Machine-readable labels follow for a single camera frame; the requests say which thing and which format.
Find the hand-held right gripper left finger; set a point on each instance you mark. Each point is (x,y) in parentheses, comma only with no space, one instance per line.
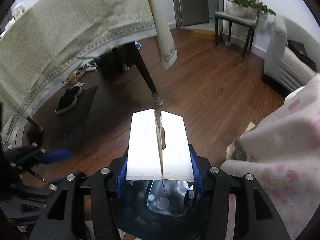
(122,178)

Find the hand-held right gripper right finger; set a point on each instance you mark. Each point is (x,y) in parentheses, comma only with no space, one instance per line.
(196,173)

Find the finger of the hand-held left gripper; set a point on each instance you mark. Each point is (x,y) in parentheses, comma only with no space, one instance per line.
(57,155)

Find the crumpled white paper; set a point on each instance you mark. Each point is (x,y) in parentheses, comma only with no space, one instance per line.
(163,202)

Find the dark ribbed floor mat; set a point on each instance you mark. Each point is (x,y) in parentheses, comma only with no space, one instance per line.
(77,115)

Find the black slipper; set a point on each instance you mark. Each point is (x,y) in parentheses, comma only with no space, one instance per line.
(75,89)
(67,103)

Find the beige floor rug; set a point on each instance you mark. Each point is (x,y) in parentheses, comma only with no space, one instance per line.
(250,127)

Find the knitted table leg sock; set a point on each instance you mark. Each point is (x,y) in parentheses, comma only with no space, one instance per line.
(158,99)

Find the pink floral cloth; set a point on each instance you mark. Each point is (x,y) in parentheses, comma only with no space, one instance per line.
(282,155)

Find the white sneakers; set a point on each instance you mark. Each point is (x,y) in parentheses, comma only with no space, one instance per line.
(83,70)

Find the dark box under table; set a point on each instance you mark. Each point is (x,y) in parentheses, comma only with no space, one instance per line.
(110,63)

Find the dark wooden table leg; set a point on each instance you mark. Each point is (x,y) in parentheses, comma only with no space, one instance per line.
(143,70)

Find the beige patterned tablecloth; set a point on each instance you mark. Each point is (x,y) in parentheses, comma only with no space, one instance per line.
(65,27)

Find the wooden door step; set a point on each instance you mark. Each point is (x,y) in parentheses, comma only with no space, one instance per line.
(205,34)

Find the grey sofa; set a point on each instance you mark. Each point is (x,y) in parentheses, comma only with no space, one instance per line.
(282,62)

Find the black bag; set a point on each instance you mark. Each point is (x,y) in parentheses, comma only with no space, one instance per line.
(300,52)

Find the grey chair with black legs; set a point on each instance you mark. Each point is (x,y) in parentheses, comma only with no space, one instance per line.
(237,17)

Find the white plant pot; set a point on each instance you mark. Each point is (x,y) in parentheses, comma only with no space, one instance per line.
(236,8)

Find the grey door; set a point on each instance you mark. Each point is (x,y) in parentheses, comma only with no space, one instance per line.
(193,2)

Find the green trailing plant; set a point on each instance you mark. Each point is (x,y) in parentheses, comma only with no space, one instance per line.
(252,3)

